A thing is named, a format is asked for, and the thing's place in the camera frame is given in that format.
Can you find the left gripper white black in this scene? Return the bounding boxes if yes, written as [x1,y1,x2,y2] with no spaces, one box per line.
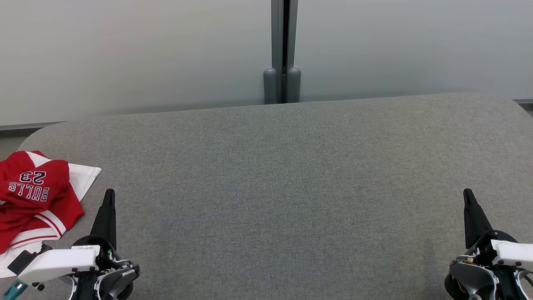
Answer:
[17,189,125,285]

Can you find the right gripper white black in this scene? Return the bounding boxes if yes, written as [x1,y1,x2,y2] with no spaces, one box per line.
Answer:
[463,189,533,271]

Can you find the red Bulls jersey white sleeves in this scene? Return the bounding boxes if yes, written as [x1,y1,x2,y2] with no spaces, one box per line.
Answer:
[0,150,102,278]

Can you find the red Bulls 23 shorts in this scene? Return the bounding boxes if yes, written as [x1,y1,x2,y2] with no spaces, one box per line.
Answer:
[0,155,70,209]

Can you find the grey fabric sofa surface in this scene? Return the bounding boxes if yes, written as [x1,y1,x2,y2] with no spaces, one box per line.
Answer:
[0,92,533,300]

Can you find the left teal-plug camera cable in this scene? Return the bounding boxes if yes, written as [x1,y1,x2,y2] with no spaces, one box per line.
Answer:
[0,279,29,300]

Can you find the grey cylindrical door handle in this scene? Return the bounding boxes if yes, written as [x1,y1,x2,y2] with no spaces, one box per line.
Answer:
[263,68,278,105]
[286,67,301,103]

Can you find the grey door frame post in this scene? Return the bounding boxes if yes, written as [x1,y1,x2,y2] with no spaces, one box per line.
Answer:
[271,0,299,104]

